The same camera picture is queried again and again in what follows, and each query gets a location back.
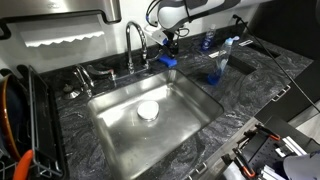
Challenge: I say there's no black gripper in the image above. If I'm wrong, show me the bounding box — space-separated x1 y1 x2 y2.
163 29 182 59

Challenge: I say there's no chrome cold water handle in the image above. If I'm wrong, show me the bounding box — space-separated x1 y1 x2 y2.
145 54 165 65

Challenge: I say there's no chrome gooseneck faucet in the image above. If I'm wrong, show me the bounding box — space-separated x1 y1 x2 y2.
125 21 150 76

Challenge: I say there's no small white bowl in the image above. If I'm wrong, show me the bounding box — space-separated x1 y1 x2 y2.
136 100 161 122

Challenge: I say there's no stainless steel sink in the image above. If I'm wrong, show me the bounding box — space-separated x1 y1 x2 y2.
86 68 225 180

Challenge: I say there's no chrome sink hole cap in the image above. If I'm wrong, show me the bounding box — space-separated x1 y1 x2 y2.
62 83 81 101

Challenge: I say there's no blue sponge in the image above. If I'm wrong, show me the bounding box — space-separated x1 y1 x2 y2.
158 53 179 69

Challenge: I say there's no small blue soap bottle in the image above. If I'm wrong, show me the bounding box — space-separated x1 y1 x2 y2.
200 23 217 52

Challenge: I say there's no large blue dish soap bottle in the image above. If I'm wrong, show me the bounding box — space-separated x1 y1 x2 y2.
206 35 241 86

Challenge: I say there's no small chrome side tap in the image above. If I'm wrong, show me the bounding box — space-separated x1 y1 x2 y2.
73 64 96 98

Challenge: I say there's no white paper towel sheet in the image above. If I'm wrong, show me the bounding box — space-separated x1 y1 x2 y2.
24 30 106 49

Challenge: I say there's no steel paper towel dispenser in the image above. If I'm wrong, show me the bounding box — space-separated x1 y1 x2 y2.
0 0 123 42

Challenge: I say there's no black clamp with orange tip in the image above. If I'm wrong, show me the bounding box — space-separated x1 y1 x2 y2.
254 123 282 142

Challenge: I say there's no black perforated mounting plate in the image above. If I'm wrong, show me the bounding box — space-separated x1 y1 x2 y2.
239 131 288 171

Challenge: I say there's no black dish rack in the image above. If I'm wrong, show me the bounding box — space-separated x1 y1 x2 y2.
0 64 70 180

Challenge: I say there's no dark round plate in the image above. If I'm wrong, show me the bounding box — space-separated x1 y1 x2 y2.
0 74 32 163

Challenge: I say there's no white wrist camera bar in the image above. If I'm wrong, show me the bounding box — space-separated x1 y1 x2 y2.
145 26 169 47

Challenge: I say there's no chrome hot water handle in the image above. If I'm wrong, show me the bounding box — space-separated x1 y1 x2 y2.
86 64 117 82

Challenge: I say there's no black power cord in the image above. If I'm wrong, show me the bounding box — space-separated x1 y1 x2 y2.
231 13 320 113

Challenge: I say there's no metal drawer pull handle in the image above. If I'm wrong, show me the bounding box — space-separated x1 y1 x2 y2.
271 84 292 103

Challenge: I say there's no metal cabinet pull handle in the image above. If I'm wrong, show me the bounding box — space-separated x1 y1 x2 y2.
194 161 208 175

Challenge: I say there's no orange utensil handle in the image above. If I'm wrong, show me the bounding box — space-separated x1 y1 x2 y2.
12 148 35 180

